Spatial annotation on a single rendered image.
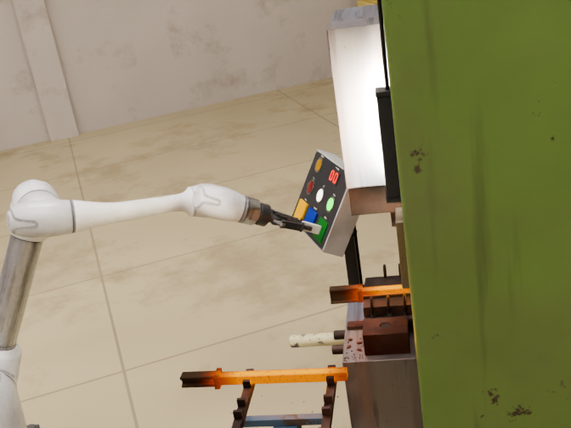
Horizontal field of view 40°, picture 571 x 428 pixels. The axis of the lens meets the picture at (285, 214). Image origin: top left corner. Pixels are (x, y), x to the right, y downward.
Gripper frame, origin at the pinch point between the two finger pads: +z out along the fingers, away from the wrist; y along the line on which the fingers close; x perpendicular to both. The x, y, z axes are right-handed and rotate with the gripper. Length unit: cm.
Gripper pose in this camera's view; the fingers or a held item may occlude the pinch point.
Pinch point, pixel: (310, 228)
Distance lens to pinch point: 261.2
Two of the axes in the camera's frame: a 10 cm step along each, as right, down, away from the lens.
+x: 3.4, -9.2, -2.1
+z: 8.9, 2.4, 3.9
